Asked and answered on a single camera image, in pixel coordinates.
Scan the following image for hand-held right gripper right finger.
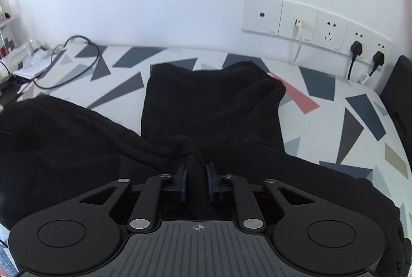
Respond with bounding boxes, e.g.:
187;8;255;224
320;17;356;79
206;163;317;232

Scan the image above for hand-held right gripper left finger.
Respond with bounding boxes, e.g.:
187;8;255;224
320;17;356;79
77;163;188;232

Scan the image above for black pants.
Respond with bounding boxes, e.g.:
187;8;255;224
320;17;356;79
0;61;411;277

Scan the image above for white papers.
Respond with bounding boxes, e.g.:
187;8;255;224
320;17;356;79
13;48;57;80

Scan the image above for black power plug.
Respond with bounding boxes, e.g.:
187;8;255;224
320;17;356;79
367;51;386;78
347;40;364;80

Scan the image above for black nightstand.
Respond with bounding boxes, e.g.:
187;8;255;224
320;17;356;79
380;55;412;142

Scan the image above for white wall socket panel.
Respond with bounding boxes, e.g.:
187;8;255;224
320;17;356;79
242;0;394;65

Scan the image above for white cable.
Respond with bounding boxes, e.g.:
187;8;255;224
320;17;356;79
291;19;305;65

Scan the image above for black cable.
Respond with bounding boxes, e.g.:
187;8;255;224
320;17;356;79
32;35;104;90

